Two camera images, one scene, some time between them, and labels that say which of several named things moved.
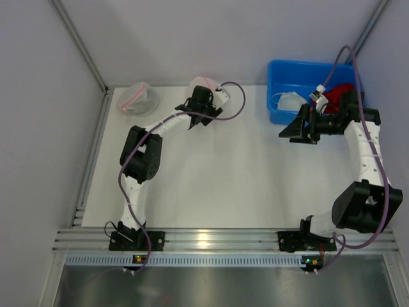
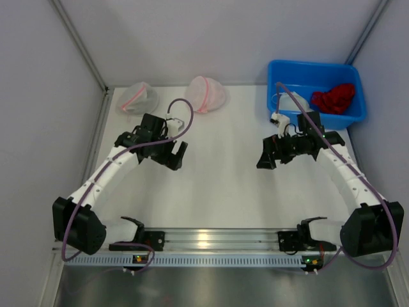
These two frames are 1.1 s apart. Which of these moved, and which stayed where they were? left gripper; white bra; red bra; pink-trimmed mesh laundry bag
Moved: left gripper
Stayed: red bra; white bra; pink-trimmed mesh laundry bag
